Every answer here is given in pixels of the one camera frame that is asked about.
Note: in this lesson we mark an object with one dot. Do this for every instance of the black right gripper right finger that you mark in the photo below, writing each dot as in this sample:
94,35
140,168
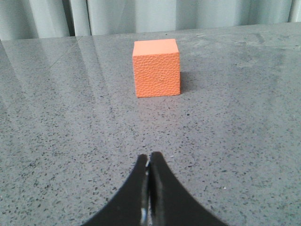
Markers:
171,203

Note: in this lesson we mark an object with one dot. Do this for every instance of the grey-white curtain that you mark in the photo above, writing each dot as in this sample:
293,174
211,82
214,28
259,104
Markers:
26,19

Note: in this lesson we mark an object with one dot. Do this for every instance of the orange foam cube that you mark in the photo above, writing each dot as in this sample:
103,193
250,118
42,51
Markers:
156,65

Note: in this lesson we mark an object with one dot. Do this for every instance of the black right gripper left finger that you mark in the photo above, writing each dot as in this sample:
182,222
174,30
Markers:
129,206

